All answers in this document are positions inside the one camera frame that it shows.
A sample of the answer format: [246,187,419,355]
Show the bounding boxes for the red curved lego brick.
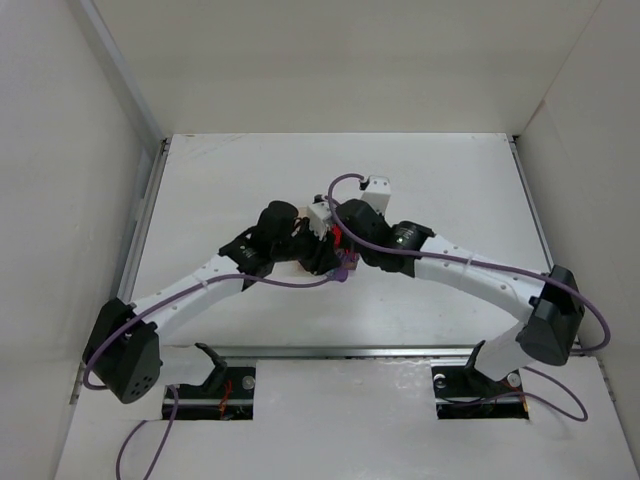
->
[332,225,343,248]

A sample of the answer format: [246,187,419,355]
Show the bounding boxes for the purple square lego brick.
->
[341,252,359,270]

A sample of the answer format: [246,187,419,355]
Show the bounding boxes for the purple lego piece with butterfly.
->
[327,267,349,283]

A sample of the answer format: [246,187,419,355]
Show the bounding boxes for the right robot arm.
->
[335,199,584,381]

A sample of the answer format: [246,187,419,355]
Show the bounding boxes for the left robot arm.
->
[82,201,342,404]

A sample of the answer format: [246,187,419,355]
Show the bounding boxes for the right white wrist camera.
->
[359,175,391,215]

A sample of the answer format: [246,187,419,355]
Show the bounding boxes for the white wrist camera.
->
[359,175,391,215]
[306,194,332,240]

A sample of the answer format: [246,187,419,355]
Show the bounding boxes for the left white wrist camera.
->
[306,194,332,240]

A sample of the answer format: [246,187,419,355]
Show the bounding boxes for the aluminium left rail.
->
[82,138,171,405]

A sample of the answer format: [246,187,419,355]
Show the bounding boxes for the aluminium rail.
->
[508,134,616,401]
[164,344,584,360]
[82,138,171,405]

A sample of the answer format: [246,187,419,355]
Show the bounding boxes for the aluminium front rail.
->
[164,344,584,360]

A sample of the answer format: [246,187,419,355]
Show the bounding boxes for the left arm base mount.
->
[159,343,256,421]

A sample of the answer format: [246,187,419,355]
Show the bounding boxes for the aluminium right rail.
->
[508,134,616,401]

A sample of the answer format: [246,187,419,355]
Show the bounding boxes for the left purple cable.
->
[83,199,351,479]

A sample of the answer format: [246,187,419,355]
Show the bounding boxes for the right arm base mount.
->
[431,358,529,420]

